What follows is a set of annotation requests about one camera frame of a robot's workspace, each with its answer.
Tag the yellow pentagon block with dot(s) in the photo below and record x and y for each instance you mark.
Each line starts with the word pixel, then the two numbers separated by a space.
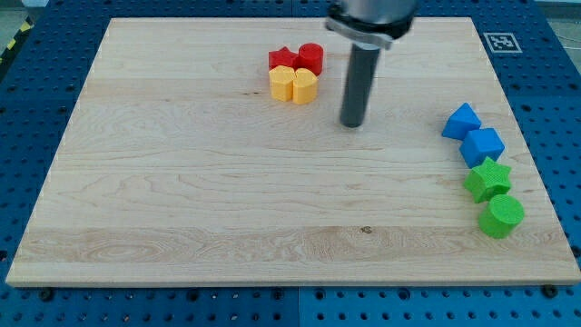
pixel 281 82

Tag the light wooden board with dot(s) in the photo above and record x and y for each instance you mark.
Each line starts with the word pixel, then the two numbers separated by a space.
pixel 178 169

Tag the red cylinder block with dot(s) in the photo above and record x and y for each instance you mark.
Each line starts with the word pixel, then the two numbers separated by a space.
pixel 311 57

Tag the blue cube block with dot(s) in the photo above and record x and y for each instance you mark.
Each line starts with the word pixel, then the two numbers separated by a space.
pixel 480 144

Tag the green star block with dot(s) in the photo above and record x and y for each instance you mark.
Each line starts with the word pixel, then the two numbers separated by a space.
pixel 487 180

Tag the yellow heart block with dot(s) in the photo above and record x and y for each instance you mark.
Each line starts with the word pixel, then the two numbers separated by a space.
pixel 305 86

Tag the green cylinder block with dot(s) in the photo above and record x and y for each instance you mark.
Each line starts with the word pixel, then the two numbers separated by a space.
pixel 501 216

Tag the blue triangle block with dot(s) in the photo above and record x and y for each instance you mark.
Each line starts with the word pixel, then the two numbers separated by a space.
pixel 462 121

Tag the white fiducial marker tag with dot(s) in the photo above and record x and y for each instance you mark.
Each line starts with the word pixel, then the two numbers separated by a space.
pixel 502 43

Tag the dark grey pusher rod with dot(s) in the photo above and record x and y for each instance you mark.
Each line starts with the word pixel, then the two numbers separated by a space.
pixel 359 80

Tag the red star block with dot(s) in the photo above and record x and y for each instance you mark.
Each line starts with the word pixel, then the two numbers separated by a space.
pixel 284 57

